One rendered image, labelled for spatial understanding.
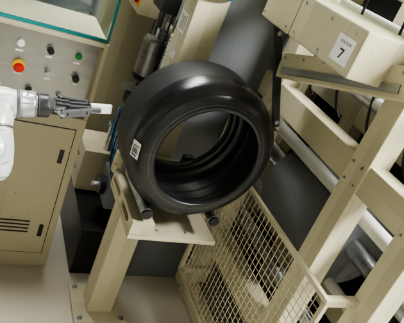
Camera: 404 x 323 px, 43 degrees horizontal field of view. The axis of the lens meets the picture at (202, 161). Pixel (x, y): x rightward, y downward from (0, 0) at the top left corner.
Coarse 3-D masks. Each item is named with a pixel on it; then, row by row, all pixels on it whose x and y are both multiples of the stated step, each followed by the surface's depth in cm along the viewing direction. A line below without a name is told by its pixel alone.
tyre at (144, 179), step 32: (192, 64) 180; (160, 96) 168; (192, 96) 166; (224, 96) 169; (256, 96) 178; (128, 128) 174; (160, 128) 167; (256, 128) 179; (128, 160) 174; (160, 160) 208; (192, 160) 214; (224, 160) 214; (256, 160) 187; (160, 192) 181; (192, 192) 207; (224, 192) 193
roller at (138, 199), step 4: (124, 168) 209; (128, 180) 202; (132, 188) 197; (136, 192) 193; (136, 196) 192; (140, 196) 191; (136, 200) 191; (140, 200) 189; (144, 200) 189; (140, 204) 187; (144, 204) 187; (148, 204) 188; (140, 208) 186; (144, 208) 185; (148, 208) 185; (140, 212) 185; (144, 212) 184; (148, 212) 185; (152, 212) 185; (144, 216) 185; (148, 216) 185; (152, 216) 186
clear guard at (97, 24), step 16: (0, 0) 197; (16, 0) 199; (32, 0) 201; (48, 0) 203; (64, 0) 205; (80, 0) 207; (96, 0) 209; (112, 0) 211; (16, 16) 202; (32, 16) 204; (48, 16) 206; (64, 16) 208; (80, 16) 210; (96, 16) 212; (112, 16) 214; (80, 32) 214; (96, 32) 216
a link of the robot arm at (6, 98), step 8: (0, 88) 154; (8, 88) 156; (0, 96) 152; (8, 96) 154; (16, 96) 155; (0, 104) 152; (8, 104) 153; (16, 104) 155; (0, 112) 152; (8, 112) 153; (16, 112) 156; (0, 120) 152; (8, 120) 154
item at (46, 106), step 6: (42, 96) 159; (48, 96) 160; (42, 102) 158; (48, 102) 159; (54, 102) 163; (42, 108) 158; (48, 108) 159; (54, 108) 160; (60, 108) 161; (66, 108) 163; (42, 114) 160; (48, 114) 160; (54, 114) 160
